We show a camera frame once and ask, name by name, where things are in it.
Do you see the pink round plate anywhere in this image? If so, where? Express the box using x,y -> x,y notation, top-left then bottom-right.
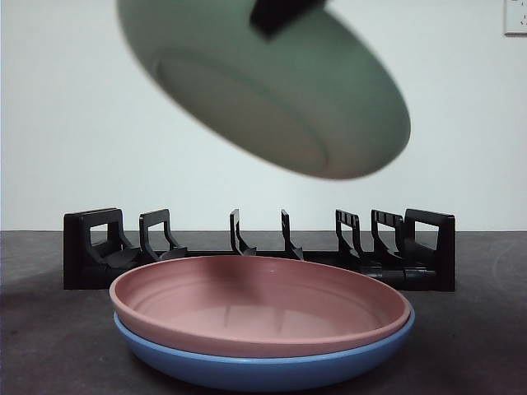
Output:
109,254 -> 413,358

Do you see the blue round plate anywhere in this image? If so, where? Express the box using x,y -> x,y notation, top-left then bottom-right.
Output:
113,308 -> 417,392

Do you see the white wall socket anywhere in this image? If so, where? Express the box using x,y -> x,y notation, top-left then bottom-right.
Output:
504,0 -> 527,36

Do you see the black plastic dish rack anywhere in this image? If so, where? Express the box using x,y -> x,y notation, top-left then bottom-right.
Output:
63,207 -> 457,293

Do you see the green round plate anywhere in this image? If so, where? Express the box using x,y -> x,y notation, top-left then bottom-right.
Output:
116,0 -> 413,181

